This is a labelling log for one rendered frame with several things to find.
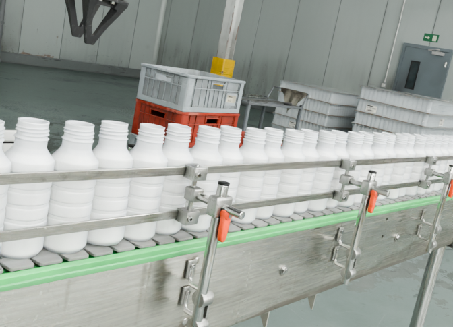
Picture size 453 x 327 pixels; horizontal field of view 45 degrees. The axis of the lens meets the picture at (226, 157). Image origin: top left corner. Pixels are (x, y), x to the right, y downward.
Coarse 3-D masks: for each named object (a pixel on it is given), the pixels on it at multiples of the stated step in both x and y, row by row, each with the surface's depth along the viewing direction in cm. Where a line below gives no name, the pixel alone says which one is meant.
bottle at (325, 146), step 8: (320, 136) 113; (328, 136) 112; (320, 144) 113; (328, 144) 112; (320, 152) 112; (328, 152) 112; (320, 160) 112; (320, 168) 112; (328, 168) 112; (320, 176) 112; (328, 176) 113; (320, 184) 113; (328, 184) 114; (312, 192) 113; (320, 192) 113; (312, 200) 113; (320, 200) 114; (312, 208) 114; (320, 208) 114
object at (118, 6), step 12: (84, 0) 74; (96, 0) 74; (108, 0) 75; (120, 0) 77; (84, 12) 75; (108, 12) 78; (120, 12) 78; (84, 24) 76; (108, 24) 78; (84, 36) 78; (96, 36) 79
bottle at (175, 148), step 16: (176, 128) 81; (176, 144) 82; (176, 160) 81; (192, 160) 83; (176, 176) 82; (176, 192) 82; (160, 208) 82; (176, 208) 83; (160, 224) 83; (176, 224) 84
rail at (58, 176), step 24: (144, 168) 75; (168, 168) 78; (216, 168) 86; (240, 168) 90; (264, 168) 95; (288, 168) 100; (120, 216) 74; (144, 216) 77; (168, 216) 81; (0, 240) 62
